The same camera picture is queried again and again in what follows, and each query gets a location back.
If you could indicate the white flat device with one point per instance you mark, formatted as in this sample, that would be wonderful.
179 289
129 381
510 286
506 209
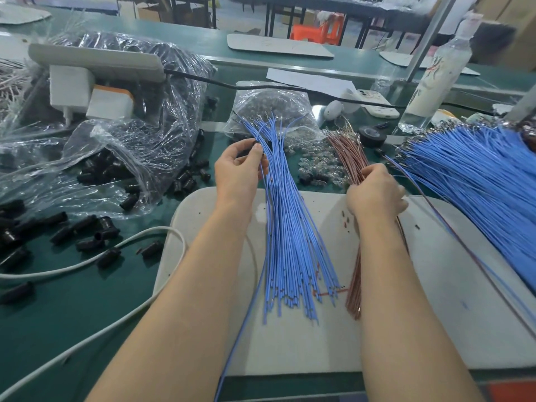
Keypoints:
373 103

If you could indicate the white orange charger adapter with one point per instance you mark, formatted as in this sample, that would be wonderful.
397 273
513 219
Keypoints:
109 104

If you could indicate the white paper stack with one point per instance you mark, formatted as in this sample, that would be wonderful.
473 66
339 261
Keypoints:
502 109

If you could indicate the white flat tray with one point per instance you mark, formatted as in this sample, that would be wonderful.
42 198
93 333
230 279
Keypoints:
395 61
281 46
23 14

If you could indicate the person's left forearm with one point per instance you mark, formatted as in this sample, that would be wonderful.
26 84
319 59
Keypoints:
172 326

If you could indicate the white spray bottle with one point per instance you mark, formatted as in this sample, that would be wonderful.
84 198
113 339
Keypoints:
437 79

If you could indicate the large clear plastic bag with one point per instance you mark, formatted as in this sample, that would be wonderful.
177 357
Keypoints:
167 113

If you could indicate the person's left hand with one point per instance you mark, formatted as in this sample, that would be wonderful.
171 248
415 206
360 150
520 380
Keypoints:
239 176

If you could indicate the short metal frame post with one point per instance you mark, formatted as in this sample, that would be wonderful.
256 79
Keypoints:
523 106

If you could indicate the small clear plastic bag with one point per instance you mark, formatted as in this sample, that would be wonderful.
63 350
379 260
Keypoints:
270 104

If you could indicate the black tape roll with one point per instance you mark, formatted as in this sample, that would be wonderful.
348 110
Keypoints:
373 136

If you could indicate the person's right forearm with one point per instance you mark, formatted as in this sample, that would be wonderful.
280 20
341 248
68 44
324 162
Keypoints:
415 326

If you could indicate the person's right hand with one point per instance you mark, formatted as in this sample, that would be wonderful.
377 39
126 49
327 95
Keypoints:
377 196

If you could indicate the white computer mouse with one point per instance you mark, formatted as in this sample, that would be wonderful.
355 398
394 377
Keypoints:
332 111

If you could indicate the cardboard boxes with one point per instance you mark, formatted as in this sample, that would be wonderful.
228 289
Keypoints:
511 21

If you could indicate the blue table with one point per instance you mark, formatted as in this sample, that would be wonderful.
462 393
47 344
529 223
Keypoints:
75 2

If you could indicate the white paper sheet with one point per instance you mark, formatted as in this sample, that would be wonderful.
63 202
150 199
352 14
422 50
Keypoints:
308 82

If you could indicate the orange plastic stool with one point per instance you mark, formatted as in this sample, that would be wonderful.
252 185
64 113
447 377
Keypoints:
318 31

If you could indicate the slanted metal frame post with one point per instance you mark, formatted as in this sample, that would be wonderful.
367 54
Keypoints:
433 36

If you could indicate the orange plastic crate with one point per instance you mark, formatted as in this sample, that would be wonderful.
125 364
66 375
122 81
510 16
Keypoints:
512 392

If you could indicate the white power strip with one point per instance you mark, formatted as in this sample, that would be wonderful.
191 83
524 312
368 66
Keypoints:
96 62

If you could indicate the pile of black plastic caps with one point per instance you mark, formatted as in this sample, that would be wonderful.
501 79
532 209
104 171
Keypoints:
80 230

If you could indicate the white work board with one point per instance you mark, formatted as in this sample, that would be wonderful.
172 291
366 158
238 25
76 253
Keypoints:
469 314

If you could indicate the long black-frame table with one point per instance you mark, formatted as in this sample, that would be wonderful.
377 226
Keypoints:
335 2

